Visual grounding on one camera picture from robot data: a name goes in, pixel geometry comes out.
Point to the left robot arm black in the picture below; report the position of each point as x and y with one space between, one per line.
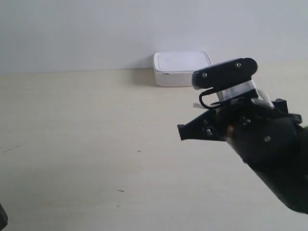
3 218

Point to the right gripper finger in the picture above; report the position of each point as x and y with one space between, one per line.
198 129

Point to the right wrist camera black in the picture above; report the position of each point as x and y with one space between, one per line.
224 75

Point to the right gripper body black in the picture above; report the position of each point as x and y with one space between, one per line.
247 121

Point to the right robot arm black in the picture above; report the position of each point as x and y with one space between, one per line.
282 167

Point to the white lidded plastic container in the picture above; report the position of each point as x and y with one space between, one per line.
175 68

